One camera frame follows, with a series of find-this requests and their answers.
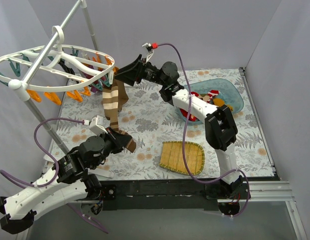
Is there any purple striped sock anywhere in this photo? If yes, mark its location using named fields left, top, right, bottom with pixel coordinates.
left=79, top=70, right=103, bottom=93

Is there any blue transparent plastic basin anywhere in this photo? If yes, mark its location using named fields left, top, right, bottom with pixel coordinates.
left=190, top=78, right=244, bottom=114

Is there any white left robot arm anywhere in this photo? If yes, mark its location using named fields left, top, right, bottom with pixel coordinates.
left=0, top=128, right=132, bottom=235

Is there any red white striped sock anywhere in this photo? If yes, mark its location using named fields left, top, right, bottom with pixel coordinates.
left=207, top=89, right=219, bottom=101

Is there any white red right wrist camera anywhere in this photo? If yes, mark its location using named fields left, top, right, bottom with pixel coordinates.
left=142, top=42, right=158, bottom=63

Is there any woven bamboo tray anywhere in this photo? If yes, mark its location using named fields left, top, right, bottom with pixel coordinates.
left=159, top=141, right=205, bottom=176

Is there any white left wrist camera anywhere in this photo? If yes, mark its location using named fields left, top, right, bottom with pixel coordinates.
left=89, top=115, right=107, bottom=136

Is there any mustard yellow sock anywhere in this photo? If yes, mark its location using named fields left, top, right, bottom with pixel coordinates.
left=213, top=98, right=233, bottom=111

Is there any white drying rack stand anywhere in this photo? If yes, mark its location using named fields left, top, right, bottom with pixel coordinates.
left=8, top=0, right=115, bottom=179

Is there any purple camera cable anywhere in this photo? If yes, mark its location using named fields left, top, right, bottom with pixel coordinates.
left=0, top=117, right=109, bottom=234
left=157, top=42, right=251, bottom=217

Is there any brown cream striped sock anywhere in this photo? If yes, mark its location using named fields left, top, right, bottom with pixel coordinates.
left=102, top=85, right=136, bottom=153

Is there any red white patterned sock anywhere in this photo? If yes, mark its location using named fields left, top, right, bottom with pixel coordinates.
left=179, top=108, right=199, bottom=124

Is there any white round clip hanger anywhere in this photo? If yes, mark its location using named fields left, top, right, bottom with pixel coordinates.
left=0, top=24, right=115, bottom=92

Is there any floral patterned table mat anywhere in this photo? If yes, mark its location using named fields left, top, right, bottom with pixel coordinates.
left=57, top=69, right=274, bottom=180

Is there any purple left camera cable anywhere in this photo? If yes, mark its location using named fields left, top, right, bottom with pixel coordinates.
left=0, top=117, right=109, bottom=234

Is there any black white striped sock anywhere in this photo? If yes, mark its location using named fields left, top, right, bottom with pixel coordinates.
left=58, top=58, right=76, bottom=76

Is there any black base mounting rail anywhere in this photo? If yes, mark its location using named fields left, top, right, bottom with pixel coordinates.
left=100, top=179, right=246, bottom=211

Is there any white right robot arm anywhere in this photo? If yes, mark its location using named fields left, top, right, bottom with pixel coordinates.
left=115, top=56, right=242, bottom=199

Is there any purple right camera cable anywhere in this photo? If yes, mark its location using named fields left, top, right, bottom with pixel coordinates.
left=157, top=42, right=251, bottom=217

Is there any brown olive sock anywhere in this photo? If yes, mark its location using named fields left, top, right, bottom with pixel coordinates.
left=197, top=94, right=212, bottom=103

